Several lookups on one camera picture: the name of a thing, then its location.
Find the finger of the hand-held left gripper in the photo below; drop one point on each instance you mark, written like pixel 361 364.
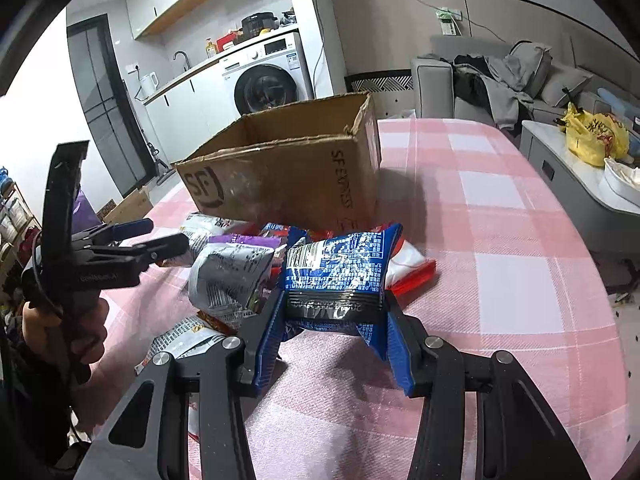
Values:
pixel 165 247
pixel 132 227

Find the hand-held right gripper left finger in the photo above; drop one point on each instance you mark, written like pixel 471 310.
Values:
pixel 270 340

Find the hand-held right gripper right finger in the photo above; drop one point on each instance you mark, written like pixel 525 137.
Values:
pixel 400 355

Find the purple chip bag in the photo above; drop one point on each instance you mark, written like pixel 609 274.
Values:
pixel 245 240

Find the white red snack packet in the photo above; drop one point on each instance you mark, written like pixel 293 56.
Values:
pixel 410 270

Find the silver white snack packet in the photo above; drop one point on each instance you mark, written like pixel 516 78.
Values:
pixel 175 342

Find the blue snack packet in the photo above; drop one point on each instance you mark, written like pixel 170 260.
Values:
pixel 335 270

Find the brown cardboard box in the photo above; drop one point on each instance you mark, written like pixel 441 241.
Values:
pixel 280 180

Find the person's left forearm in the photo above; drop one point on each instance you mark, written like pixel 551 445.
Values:
pixel 30 400

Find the person's left hand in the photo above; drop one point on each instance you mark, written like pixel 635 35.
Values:
pixel 95 322

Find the printed cardboard box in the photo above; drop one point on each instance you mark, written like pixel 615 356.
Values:
pixel 130 205

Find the shoe rack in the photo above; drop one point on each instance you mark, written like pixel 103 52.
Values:
pixel 15 230

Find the stick vacuum cleaner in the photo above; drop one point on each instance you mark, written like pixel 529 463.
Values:
pixel 165 175

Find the blue shoes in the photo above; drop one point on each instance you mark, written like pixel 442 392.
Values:
pixel 4 180

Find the white lower kitchen cabinets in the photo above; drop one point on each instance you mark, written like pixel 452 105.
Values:
pixel 185 110

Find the pink plaid tablecloth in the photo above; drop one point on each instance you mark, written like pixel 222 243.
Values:
pixel 500 260

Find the white electric kettle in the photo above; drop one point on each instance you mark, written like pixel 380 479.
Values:
pixel 147 85

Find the curved metal faucet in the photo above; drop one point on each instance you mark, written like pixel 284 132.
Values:
pixel 186 60

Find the yellow bottle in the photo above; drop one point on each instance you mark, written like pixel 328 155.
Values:
pixel 211 49

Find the red container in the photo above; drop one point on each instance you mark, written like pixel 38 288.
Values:
pixel 229 42

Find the white washing machine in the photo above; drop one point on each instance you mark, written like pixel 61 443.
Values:
pixel 260 55

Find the white coffee table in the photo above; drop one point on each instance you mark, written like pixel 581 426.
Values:
pixel 565 185

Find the black pressure cooker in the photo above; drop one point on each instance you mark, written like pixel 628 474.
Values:
pixel 259 26

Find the grey plastic bag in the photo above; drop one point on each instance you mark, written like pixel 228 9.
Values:
pixel 288 19

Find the black white patterned box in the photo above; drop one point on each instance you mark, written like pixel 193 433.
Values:
pixel 380 82

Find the grey sofa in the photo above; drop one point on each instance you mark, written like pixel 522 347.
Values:
pixel 430 85

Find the black clothes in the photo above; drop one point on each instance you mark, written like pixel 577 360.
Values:
pixel 470 85

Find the white bowl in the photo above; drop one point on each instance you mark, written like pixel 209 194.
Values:
pixel 620 180

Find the yellow plastic bag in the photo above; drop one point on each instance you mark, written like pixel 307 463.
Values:
pixel 595 137

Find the grey clothes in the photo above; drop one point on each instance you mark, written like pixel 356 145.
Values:
pixel 520 70

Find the grey pillow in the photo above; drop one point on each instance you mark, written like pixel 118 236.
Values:
pixel 565 85

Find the light blue bolster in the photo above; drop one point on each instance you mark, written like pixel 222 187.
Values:
pixel 610 100

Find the white power strip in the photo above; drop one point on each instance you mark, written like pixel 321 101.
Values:
pixel 447 22

